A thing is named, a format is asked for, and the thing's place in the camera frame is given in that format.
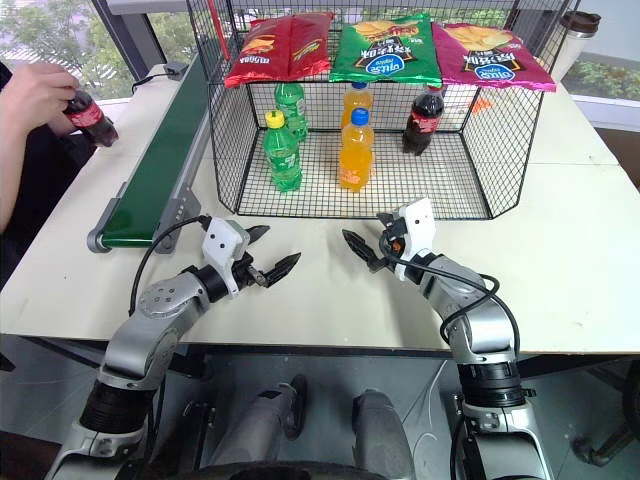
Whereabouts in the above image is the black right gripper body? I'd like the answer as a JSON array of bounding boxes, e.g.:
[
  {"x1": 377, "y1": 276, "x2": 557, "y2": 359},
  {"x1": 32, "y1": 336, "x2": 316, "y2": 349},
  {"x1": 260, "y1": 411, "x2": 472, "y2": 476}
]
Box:
[{"x1": 379, "y1": 215, "x2": 407, "y2": 267}]

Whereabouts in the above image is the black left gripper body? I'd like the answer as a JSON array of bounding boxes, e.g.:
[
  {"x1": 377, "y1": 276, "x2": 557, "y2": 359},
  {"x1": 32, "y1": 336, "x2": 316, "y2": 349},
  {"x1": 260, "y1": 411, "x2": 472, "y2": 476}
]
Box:
[{"x1": 232, "y1": 250, "x2": 267, "y2": 292}]

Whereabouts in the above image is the cola bottle red label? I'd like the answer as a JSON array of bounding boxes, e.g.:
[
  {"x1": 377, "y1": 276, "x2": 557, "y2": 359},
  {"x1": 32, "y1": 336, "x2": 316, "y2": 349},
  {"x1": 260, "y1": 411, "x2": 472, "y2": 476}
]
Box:
[
  {"x1": 401, "y1": 83, "x2": 447, "y2": 158},
  {"x1": 62, "y1": 89, "x2": 121, "y2": 149}
]

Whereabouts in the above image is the green conveyor belt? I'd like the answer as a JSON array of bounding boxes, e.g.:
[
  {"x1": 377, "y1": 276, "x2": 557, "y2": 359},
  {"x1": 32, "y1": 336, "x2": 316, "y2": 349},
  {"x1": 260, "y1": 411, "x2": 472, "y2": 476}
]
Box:
[{"x1": 87, "y1": 52, "x2": 212, "y2": 255}]

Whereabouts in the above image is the person's bare hand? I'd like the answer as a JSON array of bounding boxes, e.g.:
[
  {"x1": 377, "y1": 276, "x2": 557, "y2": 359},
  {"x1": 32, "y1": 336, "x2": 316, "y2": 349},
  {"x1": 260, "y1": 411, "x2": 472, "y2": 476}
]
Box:
[{"x1": 1, "y1": 63, "x2": 84, "y2": 138}]

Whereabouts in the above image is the orange soda bottle blue cap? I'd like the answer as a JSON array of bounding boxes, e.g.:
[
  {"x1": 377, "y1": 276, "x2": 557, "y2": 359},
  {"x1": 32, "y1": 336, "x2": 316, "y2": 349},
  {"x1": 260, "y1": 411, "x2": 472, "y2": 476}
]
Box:
[
  {"x1": 340, "y1": 81, "x2": 375, "y2": 131},
  {"x1": 338, "y1": 108, "x2": 377, "y2": 194}
]

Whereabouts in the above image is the green soda bottle yellow cap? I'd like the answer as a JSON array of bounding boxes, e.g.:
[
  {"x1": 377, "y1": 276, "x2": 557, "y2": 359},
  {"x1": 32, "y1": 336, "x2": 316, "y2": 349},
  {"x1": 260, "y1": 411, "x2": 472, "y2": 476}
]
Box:
[{"x1": 263, "y1": 110, "x2": 305, "y2": 195}]

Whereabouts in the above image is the grey robot leg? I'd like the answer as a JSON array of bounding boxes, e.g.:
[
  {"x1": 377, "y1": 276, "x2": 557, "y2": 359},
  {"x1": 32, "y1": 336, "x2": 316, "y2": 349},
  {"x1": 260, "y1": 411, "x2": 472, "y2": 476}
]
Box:
[
  {"x1": 351, "y1": 389, "x2": 417, "y2": 474},
  {"x1": 208, "y1": 373, "x2": 310, "y2": 472}
]

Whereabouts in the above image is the green chips bag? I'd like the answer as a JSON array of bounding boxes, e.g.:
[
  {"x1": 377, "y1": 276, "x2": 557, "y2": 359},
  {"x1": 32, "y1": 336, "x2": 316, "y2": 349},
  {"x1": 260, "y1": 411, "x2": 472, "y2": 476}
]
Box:
[{"x1": 328, "y1": 13, "x2": 444, "y2": 85}]

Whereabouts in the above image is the red chips bag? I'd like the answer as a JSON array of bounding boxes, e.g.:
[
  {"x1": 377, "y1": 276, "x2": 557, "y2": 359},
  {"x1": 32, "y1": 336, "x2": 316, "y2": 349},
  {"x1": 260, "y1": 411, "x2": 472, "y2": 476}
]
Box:
[{"x1": 223, "y1": 12, "x2": 336, "y2": 90}]

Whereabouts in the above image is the pink chips bag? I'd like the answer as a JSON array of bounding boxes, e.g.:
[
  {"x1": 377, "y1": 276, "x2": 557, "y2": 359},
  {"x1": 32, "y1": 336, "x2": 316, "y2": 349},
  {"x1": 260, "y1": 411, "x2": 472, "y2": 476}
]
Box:
[{"x1": 430, "y1": 21, "x2": 558, "y2": 94}]

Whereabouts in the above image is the red rod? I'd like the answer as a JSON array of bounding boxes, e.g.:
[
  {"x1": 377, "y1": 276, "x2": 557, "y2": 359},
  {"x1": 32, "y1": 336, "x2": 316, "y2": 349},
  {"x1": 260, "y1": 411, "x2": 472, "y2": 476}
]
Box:
[{"x1": 205, "y1": 0, "x2": 233, "y2": 63}]

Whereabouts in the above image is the person's black clothing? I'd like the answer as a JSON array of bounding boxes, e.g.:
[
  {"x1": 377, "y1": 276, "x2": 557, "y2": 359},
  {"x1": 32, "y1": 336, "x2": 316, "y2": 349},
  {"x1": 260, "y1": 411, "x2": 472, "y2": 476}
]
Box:
[{"x1": 0, "y1": 62, "x2": 99, "y2": 292}]

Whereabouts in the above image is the white thermos cup brown lid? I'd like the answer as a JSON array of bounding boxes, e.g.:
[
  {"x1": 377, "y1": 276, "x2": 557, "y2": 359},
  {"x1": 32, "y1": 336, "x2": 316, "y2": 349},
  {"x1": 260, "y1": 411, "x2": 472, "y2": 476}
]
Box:
[{"x1": 551, "y1": 9, "x2": 603, "y2": 84}]

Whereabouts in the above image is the black chair base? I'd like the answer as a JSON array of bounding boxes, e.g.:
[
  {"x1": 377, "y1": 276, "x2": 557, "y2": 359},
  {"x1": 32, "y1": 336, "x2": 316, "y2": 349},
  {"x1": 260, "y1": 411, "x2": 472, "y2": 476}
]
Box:
[{"x1": 569, "y1": 359, "x2": 640, "y2": 469}]

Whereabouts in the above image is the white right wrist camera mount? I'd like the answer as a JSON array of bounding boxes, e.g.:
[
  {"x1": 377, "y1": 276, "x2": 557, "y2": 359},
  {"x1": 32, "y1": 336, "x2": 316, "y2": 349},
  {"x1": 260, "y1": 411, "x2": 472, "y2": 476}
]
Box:
[{"x1": 393, "y1": 197, "x2": 437, "y2": 282}]

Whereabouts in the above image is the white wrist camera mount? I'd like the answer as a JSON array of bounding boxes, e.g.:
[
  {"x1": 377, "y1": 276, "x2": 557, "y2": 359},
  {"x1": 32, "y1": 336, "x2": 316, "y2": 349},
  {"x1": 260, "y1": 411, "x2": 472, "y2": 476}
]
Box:
[
  {"x1": 393, "y1": 197, "x2": 437, "y2": 282},
  {"x1": 201, "y1": 217, "x2": 250, "y2": 297}
]

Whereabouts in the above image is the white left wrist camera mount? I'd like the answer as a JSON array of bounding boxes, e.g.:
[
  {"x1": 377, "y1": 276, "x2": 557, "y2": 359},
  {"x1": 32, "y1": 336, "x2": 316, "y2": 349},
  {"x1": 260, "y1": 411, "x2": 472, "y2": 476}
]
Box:
[{"x1": 201, "y1": 217, "x2": 250, "y2": 297}]

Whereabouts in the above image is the black wire basket shelf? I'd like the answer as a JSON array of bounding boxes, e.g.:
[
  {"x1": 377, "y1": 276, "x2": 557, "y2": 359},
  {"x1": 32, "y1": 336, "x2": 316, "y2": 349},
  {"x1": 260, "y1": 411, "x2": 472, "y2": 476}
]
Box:
[{"x1": 185, "y1": 0, "x2": 582, "y2": 222}]

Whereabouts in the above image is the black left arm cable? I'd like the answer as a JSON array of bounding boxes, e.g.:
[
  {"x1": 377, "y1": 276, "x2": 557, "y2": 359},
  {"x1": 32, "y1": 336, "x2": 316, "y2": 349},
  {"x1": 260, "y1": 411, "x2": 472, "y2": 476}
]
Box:
[{"x1": 128, "y1": 214, "x2": 212, "y2": 319}]

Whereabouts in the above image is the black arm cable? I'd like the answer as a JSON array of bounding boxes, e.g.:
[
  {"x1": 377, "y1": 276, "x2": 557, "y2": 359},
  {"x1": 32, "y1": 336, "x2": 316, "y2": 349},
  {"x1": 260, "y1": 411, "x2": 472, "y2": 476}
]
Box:
[
  {"x1": 128, "y1": 214, "x2": 212, "y2": 319},
  {"x1": 378, "y1": 234, "x2": 522, "y2": 361}
]

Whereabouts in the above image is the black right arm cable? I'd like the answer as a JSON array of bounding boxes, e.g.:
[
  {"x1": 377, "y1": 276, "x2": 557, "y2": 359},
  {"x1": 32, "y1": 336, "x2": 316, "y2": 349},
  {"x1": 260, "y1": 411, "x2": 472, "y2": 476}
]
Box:
[{"x1": 378, "y1": 234, "x2": 522, "y2": 361}]

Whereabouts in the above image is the dark window frame post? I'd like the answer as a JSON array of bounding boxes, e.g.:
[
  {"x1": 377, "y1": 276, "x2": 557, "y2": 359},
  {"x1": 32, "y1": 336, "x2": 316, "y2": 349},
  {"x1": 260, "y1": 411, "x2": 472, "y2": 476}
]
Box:
[{"x1": 91, "y1": 0, "x2": 167, "y2": 82}]

